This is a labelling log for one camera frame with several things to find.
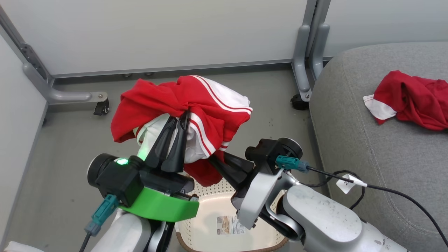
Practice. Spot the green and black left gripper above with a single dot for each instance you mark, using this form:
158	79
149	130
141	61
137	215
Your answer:
161	206

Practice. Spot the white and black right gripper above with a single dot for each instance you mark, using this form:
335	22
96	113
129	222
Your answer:
257	196

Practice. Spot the red white striped sports garment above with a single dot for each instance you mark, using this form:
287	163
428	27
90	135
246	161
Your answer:
157	98

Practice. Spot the red garment with white cuff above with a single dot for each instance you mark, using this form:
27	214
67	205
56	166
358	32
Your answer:
413	98

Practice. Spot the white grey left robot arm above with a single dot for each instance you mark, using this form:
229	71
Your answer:
122	234

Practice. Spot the grey fabric sofa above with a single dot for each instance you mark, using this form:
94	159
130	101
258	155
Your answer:
367	147

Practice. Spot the white perforated laundry basket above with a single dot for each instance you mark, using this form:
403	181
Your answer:
210	210

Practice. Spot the printed label sticker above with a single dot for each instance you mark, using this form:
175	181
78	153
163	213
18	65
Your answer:
229	225

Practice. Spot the black caster wheel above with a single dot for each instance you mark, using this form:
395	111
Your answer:
102	107
298	102

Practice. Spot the grey upright partition leg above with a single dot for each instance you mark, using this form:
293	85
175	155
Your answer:
301	63
319	49

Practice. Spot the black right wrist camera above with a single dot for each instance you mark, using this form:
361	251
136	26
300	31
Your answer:
266	154

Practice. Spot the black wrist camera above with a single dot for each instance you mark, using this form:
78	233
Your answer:
266	154
117	180

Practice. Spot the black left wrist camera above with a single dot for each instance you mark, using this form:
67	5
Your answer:
117	180

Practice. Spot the grey partition leg with bracket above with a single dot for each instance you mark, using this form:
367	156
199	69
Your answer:
66	95

